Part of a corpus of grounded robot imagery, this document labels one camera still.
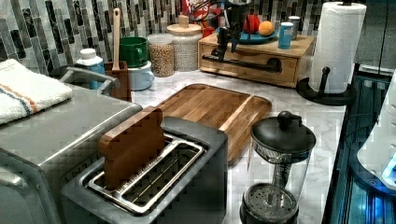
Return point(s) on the wooden cutting board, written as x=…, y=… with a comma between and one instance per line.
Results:
x=230, y=111

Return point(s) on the orange fruit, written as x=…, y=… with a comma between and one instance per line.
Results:
x=266, y=28

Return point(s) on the wooden drawer box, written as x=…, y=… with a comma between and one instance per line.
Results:
x=295, y=61

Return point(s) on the red cereal box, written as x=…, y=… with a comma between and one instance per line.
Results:
x=207, y=13

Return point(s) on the white paper towel roll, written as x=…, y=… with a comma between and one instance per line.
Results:
x=338, y=36

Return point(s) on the wooden spatula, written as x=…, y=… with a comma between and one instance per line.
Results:
x=116, y=39

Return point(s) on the white ceramic jar wooden lid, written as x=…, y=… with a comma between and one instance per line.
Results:
x=185, y=41

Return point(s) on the brown wooden utensil box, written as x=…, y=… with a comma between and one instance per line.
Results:
x=123, y=92

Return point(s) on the white blue bottle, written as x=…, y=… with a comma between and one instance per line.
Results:
x=90, y=61

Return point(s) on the red apple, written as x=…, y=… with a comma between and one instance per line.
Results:
x=251, y=24

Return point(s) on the blue can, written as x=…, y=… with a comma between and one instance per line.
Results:
x=285, y=35

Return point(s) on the stainless steel toaster oven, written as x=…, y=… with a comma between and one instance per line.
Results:
x=43, y=152

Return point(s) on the teal plate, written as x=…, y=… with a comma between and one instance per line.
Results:
x=255, y=38

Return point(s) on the white striped towel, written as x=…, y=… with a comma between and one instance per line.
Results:
x=24, y=92

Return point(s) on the black drawer handle bar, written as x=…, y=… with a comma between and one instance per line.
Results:
x=273, y=65

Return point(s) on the green mug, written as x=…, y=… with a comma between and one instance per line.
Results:
x=134, y=51

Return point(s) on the glass jar of grains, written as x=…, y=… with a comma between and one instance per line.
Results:
x=161, y=53

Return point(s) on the wooden toast slice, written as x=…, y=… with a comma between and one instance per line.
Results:
x=131, y=145

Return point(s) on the silver can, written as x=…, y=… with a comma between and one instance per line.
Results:
x=295, y=20

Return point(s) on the silver toaster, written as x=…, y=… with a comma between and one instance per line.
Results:
x=186, y=184

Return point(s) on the black french press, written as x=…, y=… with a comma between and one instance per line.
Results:
x=277, y=162

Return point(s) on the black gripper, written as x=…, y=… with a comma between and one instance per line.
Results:
x=234, y=15

